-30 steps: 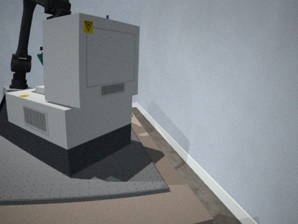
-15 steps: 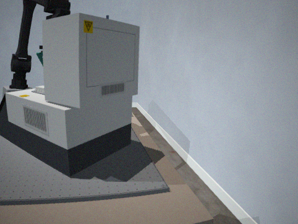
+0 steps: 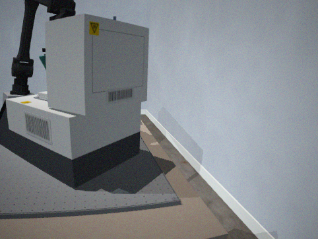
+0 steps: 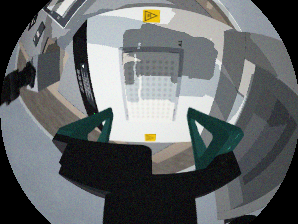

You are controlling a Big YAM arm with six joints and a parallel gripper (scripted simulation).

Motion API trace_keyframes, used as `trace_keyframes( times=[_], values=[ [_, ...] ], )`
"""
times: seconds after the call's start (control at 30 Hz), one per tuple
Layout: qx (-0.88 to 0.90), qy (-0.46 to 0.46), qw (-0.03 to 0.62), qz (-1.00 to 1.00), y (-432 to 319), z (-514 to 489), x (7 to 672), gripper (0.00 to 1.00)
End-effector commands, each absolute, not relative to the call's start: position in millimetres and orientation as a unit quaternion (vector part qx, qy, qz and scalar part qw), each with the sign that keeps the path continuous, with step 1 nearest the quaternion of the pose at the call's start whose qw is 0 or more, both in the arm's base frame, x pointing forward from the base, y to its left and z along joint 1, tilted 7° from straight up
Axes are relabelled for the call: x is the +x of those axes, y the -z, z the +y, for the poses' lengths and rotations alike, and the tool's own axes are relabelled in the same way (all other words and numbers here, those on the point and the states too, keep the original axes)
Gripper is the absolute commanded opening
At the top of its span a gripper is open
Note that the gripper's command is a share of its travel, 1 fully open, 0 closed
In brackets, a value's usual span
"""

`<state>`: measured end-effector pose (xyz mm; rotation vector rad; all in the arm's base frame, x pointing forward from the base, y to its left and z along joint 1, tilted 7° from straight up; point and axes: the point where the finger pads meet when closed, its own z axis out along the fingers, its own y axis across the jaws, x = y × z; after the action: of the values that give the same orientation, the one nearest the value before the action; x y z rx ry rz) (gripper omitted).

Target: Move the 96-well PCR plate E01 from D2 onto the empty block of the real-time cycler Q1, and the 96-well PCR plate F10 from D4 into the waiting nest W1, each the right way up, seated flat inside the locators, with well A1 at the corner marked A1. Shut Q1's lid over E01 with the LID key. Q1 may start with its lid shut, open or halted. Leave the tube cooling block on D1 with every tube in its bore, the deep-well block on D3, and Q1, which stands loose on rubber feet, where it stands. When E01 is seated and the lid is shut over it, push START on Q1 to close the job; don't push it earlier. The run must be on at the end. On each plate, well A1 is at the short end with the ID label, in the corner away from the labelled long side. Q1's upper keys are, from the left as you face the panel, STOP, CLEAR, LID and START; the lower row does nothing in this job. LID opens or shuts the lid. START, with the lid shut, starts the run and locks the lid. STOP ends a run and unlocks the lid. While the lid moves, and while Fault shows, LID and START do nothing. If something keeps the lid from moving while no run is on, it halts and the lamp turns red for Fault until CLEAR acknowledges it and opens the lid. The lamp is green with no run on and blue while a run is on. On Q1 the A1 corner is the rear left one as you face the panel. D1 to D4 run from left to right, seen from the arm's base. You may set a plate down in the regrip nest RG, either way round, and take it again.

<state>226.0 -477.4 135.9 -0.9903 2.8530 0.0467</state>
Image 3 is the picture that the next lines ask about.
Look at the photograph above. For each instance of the white benchtop lab instrument with lid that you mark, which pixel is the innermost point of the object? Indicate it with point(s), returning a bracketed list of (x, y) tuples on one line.
[(96, 71)]

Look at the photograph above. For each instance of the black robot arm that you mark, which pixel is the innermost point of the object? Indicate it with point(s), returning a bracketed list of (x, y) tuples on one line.
[(24, 70)]

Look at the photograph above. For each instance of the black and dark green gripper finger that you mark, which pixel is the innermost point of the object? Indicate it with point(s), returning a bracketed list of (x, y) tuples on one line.
[(43, 60)]

